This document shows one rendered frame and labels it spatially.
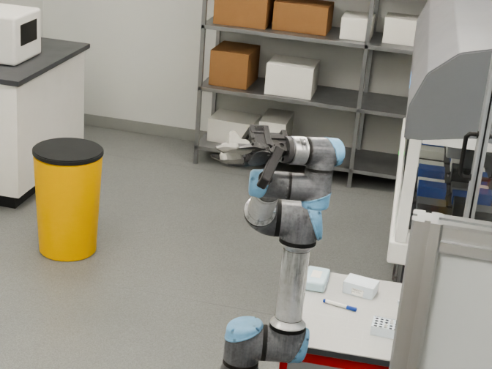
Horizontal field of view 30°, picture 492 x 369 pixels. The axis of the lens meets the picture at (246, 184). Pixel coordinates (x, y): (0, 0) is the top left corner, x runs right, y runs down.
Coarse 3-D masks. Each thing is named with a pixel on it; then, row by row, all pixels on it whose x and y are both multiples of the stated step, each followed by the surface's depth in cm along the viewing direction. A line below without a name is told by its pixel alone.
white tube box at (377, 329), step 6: (378, 318) 348; (384, 318) 348; (390, 318) 348; (372, 324) 343; (378, 324) 343; (390, 324) 344; (372, 330) 342; (378, 330) 341; (384, 330) 341; (390, 330) 340; (384, 336) 342; (390, 336) 341
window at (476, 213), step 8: (488, 120) 315; (488, 128) 311; (488, 136) 307; (488, 144) 303; (488, 152) 300; (480, 160) 323; (488, 160) 296; (480, 168) 319; (488, 168) 293; (480, 176) 315; (488, 176) 290; (480, 184) 311; (488, 184) 287; (480, 192) 308; (488, 192) 284; (480, 200) 304; (488, 200) 281; (472, 208) 328; (480, 208) 301; (488, 208) 278; (472, 216) 323; (480, 216) 297; (488, 216) 275
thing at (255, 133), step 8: (248, 128) 236; (256, 128) 236; (264, 128) 236; (248, 136) 237; (256, 136) 235; (264, 136) 235; (272, 136) 238; (280, 136) 239; (288, 136) 239; (264, 144) 234; (272, 144) 235; (280, 144) 241; (288, 144) 237; (256, 152) 232; (264, 152) 233; (272, 152) 234; (288, 152) 238; (248, 160) 236; (256, 160) 236; (264, 160) 237; (280, 160) 241; (288, 160) 238
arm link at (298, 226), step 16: (288, 208) 279; (304, 208) 279; (288, 224) 278; (304, 224) 278; (320, 224) 278; (288, 240) 280; (304, 240) 279; (288, 256) 283; (304, 256) 283; (288, 272) 284; (304, 272) 285; (288, 288) 286; (304, 288) 288; (288, 304) 287; (272, 320) 292; (288, 320) 288; (272, 336) 290; (288, 336) 288; (304, 336) 291; (272, 352) 290; (288, 352) 290; (304, 352) 290
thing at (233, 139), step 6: (234, 132) 233; (228, 138) 231; (234, 138) 232; (240, 138) 232; (228, 144) 229; (234, 144) 230; (222, 150) 229; (228, 150) 229; (234, 150) 230; (240, 150) 230; (246, 150) 231; (252, 150) 232
